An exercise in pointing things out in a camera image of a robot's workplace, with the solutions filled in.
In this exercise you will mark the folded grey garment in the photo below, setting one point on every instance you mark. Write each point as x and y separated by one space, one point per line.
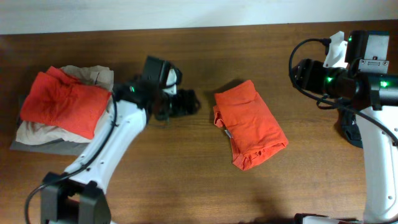
37 137

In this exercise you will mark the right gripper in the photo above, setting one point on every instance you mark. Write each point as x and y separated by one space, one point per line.
305 76

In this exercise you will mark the red soccer t-shirt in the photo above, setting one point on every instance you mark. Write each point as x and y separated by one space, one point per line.
254 133

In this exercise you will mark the black garment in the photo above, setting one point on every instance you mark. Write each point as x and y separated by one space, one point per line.
349 128

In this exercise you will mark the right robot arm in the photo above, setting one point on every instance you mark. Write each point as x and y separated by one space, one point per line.
354 79

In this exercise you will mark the folded red shirt on stack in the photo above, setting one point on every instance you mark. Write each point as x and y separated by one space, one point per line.
57 99

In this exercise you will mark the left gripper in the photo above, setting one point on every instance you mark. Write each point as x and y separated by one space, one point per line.
186 104

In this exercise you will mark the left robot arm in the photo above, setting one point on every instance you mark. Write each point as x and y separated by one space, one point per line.
79 194

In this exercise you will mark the folded beige garment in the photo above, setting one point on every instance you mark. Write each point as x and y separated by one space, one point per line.
97 76

